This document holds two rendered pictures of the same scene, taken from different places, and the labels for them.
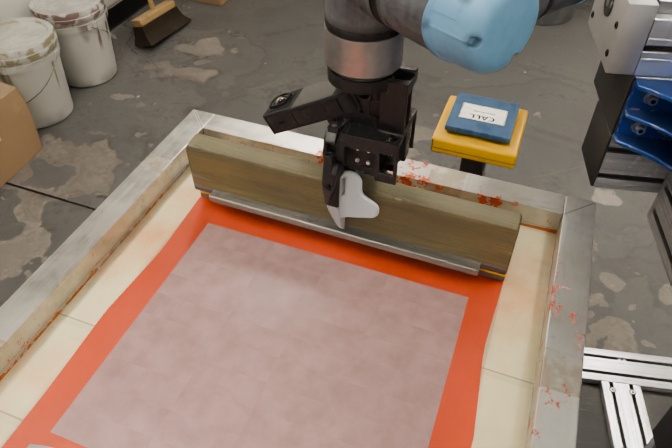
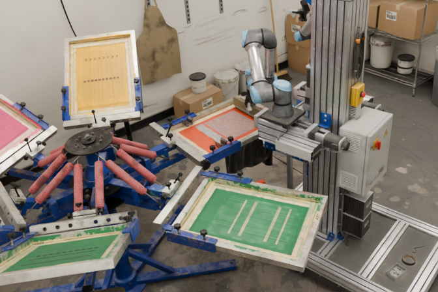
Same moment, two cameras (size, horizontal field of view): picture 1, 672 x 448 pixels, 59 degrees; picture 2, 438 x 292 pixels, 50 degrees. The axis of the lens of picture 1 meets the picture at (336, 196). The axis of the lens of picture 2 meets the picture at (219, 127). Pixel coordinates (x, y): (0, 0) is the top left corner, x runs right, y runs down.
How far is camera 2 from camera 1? 316 cm
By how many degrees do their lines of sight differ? 30
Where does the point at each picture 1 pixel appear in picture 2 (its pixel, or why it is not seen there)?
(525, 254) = not seen: hidden behind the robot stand
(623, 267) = (386, 188)
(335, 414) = (234, 130)
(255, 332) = (231, 121)
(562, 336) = not seen: hidden behind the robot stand
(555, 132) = (404, 146)
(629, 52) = (295, 95)
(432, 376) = (248, 130)
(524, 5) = not seen: hidden behind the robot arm
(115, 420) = (210, 124)
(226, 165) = (237, 100)
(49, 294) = (208, 111)
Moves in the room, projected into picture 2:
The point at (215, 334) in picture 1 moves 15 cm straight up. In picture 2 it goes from (226, 120) to (225, 103)
